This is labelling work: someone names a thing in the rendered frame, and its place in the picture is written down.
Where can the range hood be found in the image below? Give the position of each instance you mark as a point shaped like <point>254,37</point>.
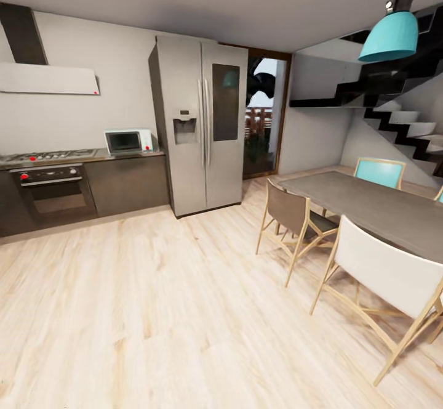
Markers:
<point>31,72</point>

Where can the stairs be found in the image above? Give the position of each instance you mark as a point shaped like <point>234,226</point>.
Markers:
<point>403,98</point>

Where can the room light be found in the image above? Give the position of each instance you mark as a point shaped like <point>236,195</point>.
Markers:
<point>393,37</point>

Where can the fridge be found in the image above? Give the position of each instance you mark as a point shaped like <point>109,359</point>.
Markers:
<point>199,95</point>

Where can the breakfast table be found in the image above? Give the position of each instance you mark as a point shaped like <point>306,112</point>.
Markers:
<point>412,222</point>

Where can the microwave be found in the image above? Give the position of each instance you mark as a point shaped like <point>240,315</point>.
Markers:
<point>128,140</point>

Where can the oven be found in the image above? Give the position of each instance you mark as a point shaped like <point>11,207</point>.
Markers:
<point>54,190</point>

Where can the fixed window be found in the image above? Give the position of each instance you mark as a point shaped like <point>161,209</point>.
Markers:
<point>266,99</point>

